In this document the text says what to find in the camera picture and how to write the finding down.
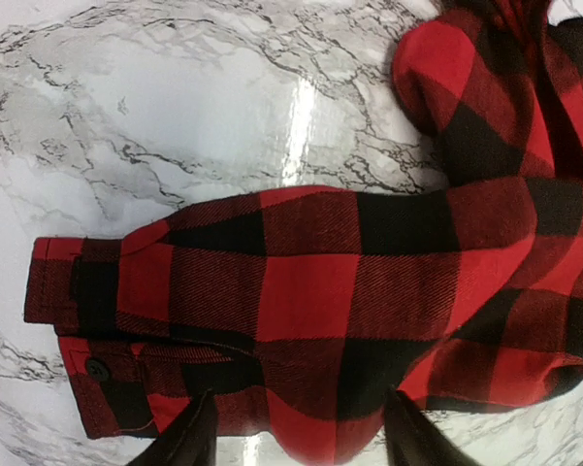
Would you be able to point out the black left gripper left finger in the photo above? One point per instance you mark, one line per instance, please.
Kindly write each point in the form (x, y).
(189, 440)

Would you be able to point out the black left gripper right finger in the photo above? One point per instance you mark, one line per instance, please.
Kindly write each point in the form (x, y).
(412, 440)

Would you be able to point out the red black plaid shirt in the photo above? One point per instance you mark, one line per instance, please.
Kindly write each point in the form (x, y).
(299, 308)

